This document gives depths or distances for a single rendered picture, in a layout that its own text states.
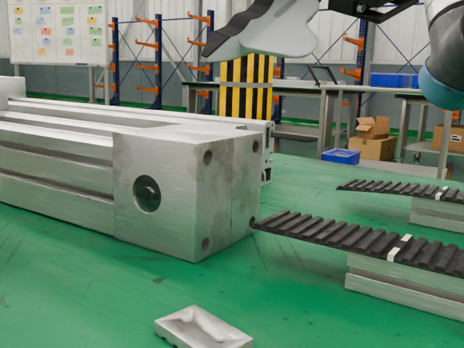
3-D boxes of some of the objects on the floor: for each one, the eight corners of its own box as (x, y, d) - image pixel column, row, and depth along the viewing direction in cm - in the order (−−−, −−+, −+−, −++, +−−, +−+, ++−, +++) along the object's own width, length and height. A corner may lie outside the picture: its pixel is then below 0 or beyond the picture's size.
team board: (3, 137, 619) (-8, -19, 578) (30, 132, 666) (22, -13, 625) (100, 146, 572) (95, -24, 531) (122, 141, 619) (119, -15, 577)
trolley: (445, 201, 365) (463, 70, 343) (441, 219, 317) (462, 68, 295) (317, 184, 410) (326, 66, 389) (297, 197, 362) (306, 64, 341)
